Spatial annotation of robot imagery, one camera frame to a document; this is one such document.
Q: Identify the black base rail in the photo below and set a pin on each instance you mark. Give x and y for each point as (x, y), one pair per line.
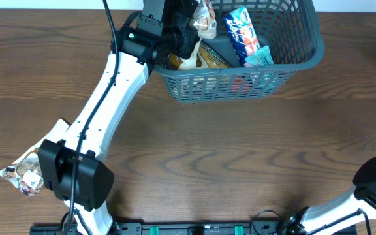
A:
(256, 227)

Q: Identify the multicolour tissue pack strip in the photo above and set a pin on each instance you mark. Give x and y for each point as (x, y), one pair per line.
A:
(243, 36)

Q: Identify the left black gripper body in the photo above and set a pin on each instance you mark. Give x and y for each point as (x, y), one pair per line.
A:
(177, 38)

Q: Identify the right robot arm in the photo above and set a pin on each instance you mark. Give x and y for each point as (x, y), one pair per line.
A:
(351, 207)

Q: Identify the orange cracker sleeve package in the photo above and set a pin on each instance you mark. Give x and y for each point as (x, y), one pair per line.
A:
(215, 61)

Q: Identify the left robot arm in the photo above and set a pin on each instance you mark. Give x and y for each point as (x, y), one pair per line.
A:
(72, 162)

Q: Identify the torn beige snack bag piece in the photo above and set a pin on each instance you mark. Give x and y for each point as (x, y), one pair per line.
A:
(25, 173)

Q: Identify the long beige snack bag strip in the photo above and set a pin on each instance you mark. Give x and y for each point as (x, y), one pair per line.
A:
(202, 26)

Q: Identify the teal snack bar wrapper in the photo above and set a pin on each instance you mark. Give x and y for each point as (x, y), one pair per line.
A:
(261, 58)

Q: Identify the grey plastic basket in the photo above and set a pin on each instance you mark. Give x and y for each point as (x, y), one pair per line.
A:
(289, 28)

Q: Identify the beige brown snack bag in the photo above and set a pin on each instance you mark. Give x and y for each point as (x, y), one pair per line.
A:
(196, 85)

